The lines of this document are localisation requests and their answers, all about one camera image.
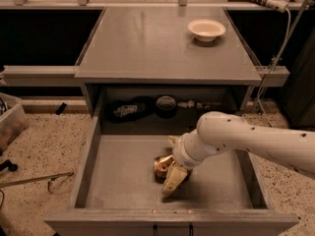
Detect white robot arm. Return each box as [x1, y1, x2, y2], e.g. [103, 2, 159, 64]
[162, 111, 315, 196]

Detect open grey top drawer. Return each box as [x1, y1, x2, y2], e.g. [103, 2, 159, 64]
[44, 119, 299, 236]

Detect black bag behind drawer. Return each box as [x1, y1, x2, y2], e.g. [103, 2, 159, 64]
[104, 96, 155, 123]

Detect grey counter cabinet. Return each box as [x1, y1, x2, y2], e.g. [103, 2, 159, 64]
[76, 6, 261, 135]

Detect round tape roll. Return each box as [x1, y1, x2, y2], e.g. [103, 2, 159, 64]
[156, 95, 177, 118]

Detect crumpled white wrappers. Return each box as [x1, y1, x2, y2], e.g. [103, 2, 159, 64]
[177, 99, 221, 110]

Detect white paper bowl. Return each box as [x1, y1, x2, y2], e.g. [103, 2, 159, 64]
[188, 20, 226, 42]

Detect small black floor block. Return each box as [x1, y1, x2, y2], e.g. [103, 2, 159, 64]
[55, 102, 67, 115]

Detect metal grabber stick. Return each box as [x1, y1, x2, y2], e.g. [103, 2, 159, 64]
[0, 172, 74, 194]

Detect clear plastic storage bin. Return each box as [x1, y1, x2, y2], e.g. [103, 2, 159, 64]
[0, 92, 30, 151]

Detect black drawer handle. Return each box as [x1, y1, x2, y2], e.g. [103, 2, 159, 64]
[153, 224, 194, 236]

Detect white cable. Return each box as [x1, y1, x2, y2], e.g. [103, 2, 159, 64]
[254, 7, 293, 116]

